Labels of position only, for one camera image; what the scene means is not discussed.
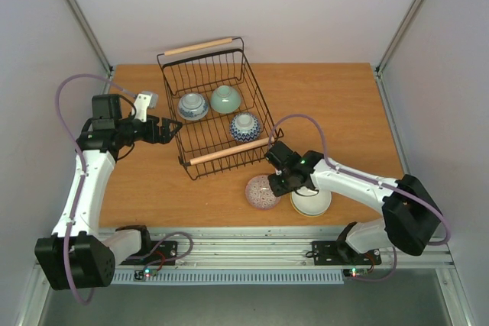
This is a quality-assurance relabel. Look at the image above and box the blue floral bowl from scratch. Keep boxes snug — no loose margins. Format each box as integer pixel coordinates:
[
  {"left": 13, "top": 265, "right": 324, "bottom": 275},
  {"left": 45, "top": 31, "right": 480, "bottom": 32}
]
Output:
[{"left": 177, "top": 93, "right": 209, "bottom": 121}]

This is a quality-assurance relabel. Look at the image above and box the red patterned bowl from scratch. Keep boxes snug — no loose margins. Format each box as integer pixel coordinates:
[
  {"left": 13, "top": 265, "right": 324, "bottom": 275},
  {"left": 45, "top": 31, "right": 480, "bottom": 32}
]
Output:
[{"left": 229, "top": 112, "right": 261, "bottom": 143}]

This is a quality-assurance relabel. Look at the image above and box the celadon green bowl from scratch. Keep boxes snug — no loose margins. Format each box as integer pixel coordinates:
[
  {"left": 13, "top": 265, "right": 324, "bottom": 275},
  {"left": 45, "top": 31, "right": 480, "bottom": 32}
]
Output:
[{"left": 211, "top": 86, "right": 241, "bottom": 115}]

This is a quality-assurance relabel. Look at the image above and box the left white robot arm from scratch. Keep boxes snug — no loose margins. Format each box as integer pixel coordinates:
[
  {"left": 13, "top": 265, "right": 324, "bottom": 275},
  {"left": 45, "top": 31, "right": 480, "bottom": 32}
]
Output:
[{"left": 34, "top": 92, "right": 182, "bottom": 290}]

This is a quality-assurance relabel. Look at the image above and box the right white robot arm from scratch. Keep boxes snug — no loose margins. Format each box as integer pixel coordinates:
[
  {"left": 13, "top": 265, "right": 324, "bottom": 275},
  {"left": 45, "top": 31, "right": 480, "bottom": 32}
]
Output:
[{"left": 265, "top": 141, "right": 442, "bottom": 263}]

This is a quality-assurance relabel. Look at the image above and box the pink patterned bowl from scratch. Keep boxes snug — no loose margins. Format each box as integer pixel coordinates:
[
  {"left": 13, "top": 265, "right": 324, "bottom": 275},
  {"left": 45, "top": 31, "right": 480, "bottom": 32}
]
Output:
[{"left": 245, "top": 175, "right": 280, "bottom": 210}]

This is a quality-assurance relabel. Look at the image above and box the white yellow bowl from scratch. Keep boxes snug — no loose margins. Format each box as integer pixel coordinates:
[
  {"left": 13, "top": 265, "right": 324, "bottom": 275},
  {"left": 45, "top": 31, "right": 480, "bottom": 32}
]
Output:
[{"left": 290, "top": 187, "right": 332, "bottom": 217}]

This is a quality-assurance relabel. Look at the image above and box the right controller board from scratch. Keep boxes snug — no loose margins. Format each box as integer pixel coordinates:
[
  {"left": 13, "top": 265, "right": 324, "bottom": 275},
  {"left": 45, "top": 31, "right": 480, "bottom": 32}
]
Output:
[{"left": 343, "top": 267, "right": 373, "bottom": 278}]

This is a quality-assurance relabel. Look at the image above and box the controller board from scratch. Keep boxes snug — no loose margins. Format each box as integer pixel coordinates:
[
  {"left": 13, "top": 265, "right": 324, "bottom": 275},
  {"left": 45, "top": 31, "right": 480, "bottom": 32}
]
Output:
[
  {"left": 343, "top": 267, "right": 373, "bottom": 278},
  {"left": 134, "top": 268, "right": 159, "bottom": 281}
]

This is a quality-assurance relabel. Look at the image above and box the left controller board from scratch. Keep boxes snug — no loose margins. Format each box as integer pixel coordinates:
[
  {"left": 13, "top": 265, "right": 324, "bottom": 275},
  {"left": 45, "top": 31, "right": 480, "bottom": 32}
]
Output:
[{"left": 134, "top": 268, "right": 159, "bottom": 281}]

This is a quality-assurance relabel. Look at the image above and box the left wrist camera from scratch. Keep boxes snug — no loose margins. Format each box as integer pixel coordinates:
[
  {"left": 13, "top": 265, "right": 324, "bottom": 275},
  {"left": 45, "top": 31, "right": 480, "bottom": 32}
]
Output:
[{"left": 133, "top": 91, "right": 159, "bottom": 122}]

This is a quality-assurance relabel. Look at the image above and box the black wire dish rack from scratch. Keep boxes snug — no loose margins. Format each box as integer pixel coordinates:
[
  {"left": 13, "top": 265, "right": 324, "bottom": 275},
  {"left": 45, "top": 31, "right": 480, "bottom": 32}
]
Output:
[{"left": 157, "top": 37, "right": 274, "bottom": 179}]

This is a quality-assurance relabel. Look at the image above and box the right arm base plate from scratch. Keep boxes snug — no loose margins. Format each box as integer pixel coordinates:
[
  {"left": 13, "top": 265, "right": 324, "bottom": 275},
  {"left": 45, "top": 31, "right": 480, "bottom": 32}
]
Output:
[{"left": 305, "top": 240, "right": 382, "bottom": 266}]

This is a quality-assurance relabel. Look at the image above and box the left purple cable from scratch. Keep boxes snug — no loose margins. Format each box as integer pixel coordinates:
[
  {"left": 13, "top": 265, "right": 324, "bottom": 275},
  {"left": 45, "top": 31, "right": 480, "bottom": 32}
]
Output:
[{"left": 55, "top": 73, "right": 138, "bottom": 306}]

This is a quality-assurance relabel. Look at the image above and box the aluminium rail frame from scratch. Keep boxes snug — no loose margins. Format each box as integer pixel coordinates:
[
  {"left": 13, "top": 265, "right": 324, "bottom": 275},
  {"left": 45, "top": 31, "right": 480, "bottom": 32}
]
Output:
[{"left": 34, "top": 226, "right": 455, "bottom": 270}]

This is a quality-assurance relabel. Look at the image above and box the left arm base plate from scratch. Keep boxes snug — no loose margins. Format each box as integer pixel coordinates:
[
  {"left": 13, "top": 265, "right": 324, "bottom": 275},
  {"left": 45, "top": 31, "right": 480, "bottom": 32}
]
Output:
[{"left": 108, "top": 240, "right": 180, "bottom": 266}]

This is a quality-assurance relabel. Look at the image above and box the grey slotted cable duct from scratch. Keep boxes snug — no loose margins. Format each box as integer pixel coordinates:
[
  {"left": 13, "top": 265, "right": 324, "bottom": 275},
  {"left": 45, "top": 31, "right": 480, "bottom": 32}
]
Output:
[{"left": 112, "top": 270, "right": 344, "bottom": 286}]

